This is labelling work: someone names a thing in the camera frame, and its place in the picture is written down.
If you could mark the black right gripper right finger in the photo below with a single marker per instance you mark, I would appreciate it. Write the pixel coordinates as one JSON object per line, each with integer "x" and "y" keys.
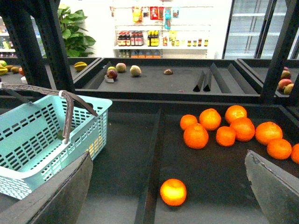
{"x": 276, "y": 190}

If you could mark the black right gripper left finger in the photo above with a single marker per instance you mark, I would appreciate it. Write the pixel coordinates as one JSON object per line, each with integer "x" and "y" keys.
{"x": 57, "y": 201}

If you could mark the light blue plastic basket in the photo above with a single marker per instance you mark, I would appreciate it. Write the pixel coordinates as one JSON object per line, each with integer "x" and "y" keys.
{"x": 31, "y": 153}

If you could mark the green avocado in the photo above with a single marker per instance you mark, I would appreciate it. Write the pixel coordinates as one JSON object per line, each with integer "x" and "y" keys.
{"x": 61, "y": 132}

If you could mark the brown basket handle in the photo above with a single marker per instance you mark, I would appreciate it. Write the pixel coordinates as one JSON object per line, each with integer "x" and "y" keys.
{"x": 68, "y": 96}

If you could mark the yellow green mango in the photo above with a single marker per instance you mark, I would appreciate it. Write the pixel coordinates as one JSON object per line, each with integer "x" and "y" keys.
{"x": 287, "y": 89}

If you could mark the red green mango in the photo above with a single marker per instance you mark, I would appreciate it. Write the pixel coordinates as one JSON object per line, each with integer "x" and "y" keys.
{"x": 286, "y": 74}
{"x": 283, "y": 83}

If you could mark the orange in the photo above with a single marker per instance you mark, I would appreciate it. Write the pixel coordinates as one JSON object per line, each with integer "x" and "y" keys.
{"x": 267, "y": 131}
{"x": 210, "y": 119}
{"x": 279, "y": 149}
{"x": 173, "y": 192}
{"x": 225, "y": 136}
{"x": 187, "y": 120}
{"x": 234, "y": 112}
{"x": 196, "y": 136}
{"x": 244, "y": 129}

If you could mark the orange right edge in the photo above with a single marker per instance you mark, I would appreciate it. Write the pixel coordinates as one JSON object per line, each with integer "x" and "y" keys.
{"x": 295, "y": 153}

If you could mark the orange in front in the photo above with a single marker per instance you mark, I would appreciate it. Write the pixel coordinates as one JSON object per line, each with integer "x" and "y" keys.
{"x": 173, "y": 192}

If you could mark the black shelf divider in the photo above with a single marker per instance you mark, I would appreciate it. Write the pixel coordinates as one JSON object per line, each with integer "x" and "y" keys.
{"x": 207, "y": 81}
{"x": 219, "y": 79}
{"x": 200, "y": 81}
{"x": 242, "y": 82}

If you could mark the black produce display shelf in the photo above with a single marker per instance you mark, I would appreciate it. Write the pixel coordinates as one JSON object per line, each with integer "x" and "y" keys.
{"x": 145, "y": 147}

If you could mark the yellow star fruit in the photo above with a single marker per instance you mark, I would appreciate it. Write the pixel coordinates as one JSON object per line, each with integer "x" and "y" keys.
{"x": 3, "y": 70}
{"x": 79, "y": 66}

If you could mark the dark purple fruit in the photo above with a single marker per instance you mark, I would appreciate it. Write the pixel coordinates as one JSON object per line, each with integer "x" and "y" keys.
{"x": 112, "y": 74}

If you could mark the brown kiwi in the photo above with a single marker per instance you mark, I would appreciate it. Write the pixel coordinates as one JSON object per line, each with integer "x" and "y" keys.
{"x": 15, "y": 69}

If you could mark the yellow star fruit left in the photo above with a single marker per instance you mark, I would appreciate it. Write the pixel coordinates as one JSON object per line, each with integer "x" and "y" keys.
{"x": 3, "y": 70}

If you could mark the green red apple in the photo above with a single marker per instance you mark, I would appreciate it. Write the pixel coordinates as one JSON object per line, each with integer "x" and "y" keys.
{"x": 121, "y": 67}

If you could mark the pale green fruit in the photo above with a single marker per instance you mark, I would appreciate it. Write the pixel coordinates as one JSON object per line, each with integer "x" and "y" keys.
{"x": 135, "y": 70}

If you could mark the green potted plant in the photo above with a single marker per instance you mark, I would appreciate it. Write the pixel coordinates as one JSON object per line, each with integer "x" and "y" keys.
{"x": 76, "y": 40}

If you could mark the brown halved fruit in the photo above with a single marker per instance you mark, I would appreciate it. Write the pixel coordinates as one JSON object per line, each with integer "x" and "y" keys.
{"x": 168, "y": 72}

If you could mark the glass door refrigerator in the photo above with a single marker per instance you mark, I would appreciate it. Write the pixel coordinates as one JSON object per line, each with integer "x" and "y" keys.
{"x": 253, "y": 28}

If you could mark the grocery shelf with bottles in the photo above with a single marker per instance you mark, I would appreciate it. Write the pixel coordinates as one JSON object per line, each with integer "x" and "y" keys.
{"x": 163, "y": 28}

